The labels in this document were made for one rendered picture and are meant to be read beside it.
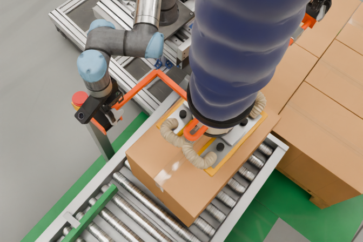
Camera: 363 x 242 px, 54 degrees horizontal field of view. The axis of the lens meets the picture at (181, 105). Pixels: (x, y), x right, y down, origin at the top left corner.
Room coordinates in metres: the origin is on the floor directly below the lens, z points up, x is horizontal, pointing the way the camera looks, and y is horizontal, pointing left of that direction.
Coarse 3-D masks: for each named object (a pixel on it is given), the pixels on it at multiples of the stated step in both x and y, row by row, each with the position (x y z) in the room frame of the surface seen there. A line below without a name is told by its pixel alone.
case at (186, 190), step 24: (264, 120) 0.63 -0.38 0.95; (144, 144) 0.46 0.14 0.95; (168, 144) 0.47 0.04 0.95; (144, 168) 0.36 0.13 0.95; (168, 168) 0.37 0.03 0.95; (192, 168) 0.38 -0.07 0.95; (168, 192) 0.27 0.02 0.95; (192, 192) 0.28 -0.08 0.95; (216, 192) 0.29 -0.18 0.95; (192, 216) 0.19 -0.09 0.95
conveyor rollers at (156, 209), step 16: (256, 160) 0.56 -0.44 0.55; (112, 176) 0.40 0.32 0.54; (224, 192) 0.37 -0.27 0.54; (240, 192) 0.38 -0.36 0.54; (128, 208) 0.25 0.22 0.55; (160, 208) 0.26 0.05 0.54; (208, 208) 0.29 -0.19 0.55; (96, 224) 0.15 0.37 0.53; (112, 224) 0.16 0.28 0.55; (144, 224) 0.18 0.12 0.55; (176, 224) 0.19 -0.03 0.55; (208, 224) 0.21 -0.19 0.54; (80, 240) 0.07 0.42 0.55; (112, 240) 0.09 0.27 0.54; (128, 240) 0.09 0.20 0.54; (160, 240) 0.11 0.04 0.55; (192, 240) 0.12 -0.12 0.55
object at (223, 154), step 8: (264, 112) 0.58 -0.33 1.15; (248, 120) 0.54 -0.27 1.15; (256, 120) 0.54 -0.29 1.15; (248, 128) 0.51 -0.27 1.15; (256, 128) 0.51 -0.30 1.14; (248, 136) 0.48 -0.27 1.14; (208, 144) 0.43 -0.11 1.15; (216, 144) 0.43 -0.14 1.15; (224, 144) 0.43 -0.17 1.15; (240, 144) 0.44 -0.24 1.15; (200, 152) 0.39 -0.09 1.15; (216, 152) 0.40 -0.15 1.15; (224, 152) 0.40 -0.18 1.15; (232, 152) 0.40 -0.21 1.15; (216, 160) 0.37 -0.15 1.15; (224, 160) 0.37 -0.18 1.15; (208, 168) 0.34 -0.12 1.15; (216, 168) 0.34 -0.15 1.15
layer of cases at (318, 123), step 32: (352, 0) 1.77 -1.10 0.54; (320, 32) 1.47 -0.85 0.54; (352, 32) 1.49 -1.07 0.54; (288, 64) 1.20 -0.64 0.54; (320, 64) 1.22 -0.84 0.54; (352, 64) 1.25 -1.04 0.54; (288, 96) 0.98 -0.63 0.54; (320, 96) 1.00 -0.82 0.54; (352, 96) 1.02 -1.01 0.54; (288, 128) 0.77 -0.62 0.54; (320, 128) 0.79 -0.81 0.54; (352, 128) 0.81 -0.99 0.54; (288, 160) 0.65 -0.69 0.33; (320, 160) 0.60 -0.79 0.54; (352, 160) 0.62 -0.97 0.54; (320, 192) 0.50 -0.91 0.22; (352, 192) 0.45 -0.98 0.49
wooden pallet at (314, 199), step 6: (336, 36) 1.76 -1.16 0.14; (300, 84) 1.29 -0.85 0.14; (276, 168) 0.65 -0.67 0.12; (294, 180) 0.58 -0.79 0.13; (300, 186) 0.55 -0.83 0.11; (312, 192) 0.51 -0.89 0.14; (312, 198) 0.49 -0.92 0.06; (318, 198) 0.48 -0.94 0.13; (318, 204) 0.46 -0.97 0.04; (324, 204) 0.45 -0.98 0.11
